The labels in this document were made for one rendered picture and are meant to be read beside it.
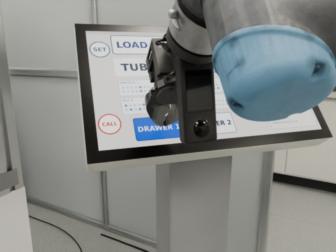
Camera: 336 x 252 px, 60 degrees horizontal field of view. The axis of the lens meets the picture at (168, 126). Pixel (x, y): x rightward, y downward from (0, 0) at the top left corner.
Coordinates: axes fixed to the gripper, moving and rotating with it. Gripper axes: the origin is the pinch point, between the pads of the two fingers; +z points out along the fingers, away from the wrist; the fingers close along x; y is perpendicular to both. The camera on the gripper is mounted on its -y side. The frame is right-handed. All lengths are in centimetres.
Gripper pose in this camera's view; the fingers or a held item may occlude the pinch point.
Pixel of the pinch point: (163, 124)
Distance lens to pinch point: 51.5
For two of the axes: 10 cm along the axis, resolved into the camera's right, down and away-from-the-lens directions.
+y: -2.0, -8.9, 4.1
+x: -9.5, 0.7, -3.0
